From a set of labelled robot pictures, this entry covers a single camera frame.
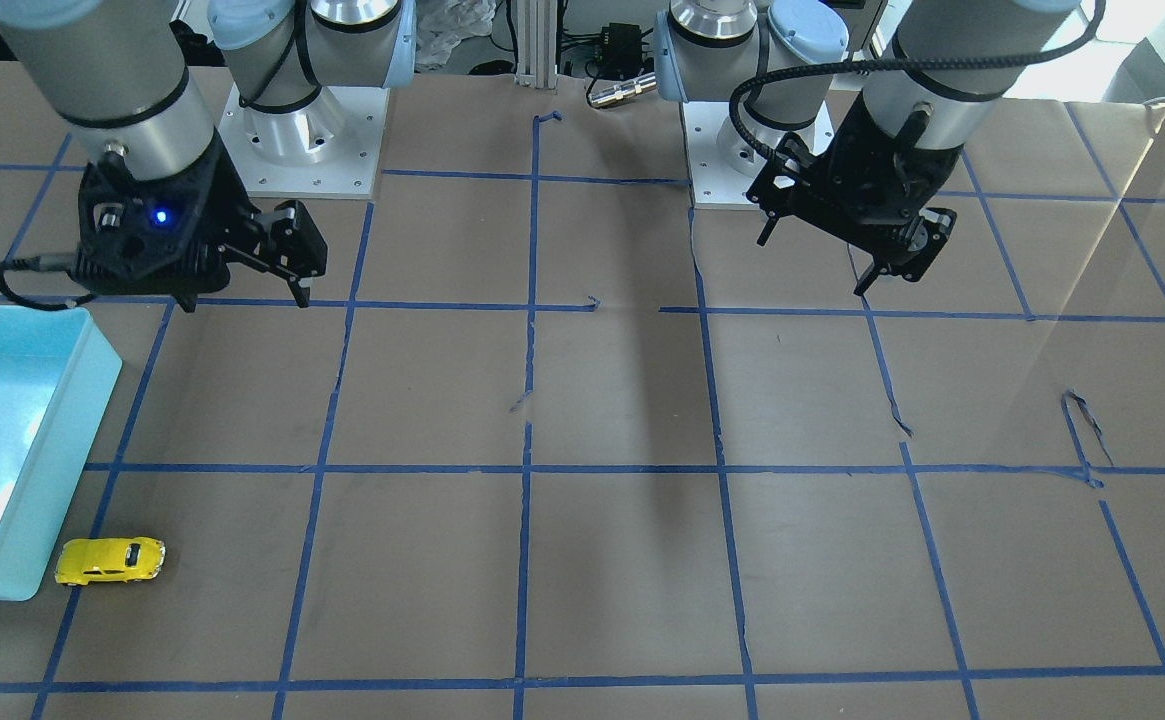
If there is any yellow toy beetle car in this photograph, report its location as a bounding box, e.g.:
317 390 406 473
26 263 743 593
52 536 167 585

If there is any teal plastic bin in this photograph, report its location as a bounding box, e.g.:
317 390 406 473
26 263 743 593
0 306 122 601

